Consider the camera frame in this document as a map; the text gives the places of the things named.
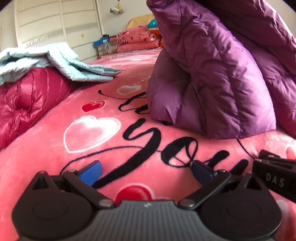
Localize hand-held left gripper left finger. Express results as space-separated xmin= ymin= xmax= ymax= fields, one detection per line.
xmin=31 ymin=161 xmax=115 ymax=209

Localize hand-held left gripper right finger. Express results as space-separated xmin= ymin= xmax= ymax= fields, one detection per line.
xmin=178 ymin=160 xmax=266 ymax=209

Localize purple down jacket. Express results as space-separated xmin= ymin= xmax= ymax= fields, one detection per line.
xmin=146 ymin=0 xmax=296 ymax=139

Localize pink heart printed blanket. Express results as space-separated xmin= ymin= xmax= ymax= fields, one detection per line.
xmin=0 ymin=47 xmax=296 ymax=241

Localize red down jacket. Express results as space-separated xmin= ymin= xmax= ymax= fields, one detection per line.
xmin=0 ymin=67 xmax=74 ymax=149

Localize light blue down jacket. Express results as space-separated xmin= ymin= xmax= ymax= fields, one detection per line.
xmin=0 ymin=42 xmax=122 ymax=86

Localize clear storage box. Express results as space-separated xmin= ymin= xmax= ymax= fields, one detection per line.
xmin=97 ymin=43 xmax=119 ymax=57

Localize blue box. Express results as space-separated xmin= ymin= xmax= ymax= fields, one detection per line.
xmin=93 ymin=35 xmax=116 ymax=47

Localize pink pillows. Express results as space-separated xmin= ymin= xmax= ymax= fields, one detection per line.
xmin=116 ymin=24 xmax=162 ymax=53

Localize white wardrobe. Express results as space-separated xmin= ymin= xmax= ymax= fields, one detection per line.
xmin=14 ymin=0 xmax=104 ymax=63

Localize teal orange folded quilt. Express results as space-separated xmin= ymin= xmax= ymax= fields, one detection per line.
xmin=147 ymin=19 xmax=165 ymax=48

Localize yellow headboard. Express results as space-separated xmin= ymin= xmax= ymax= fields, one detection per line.
xmin=127 ymin=13 xmax=155 ymax=29

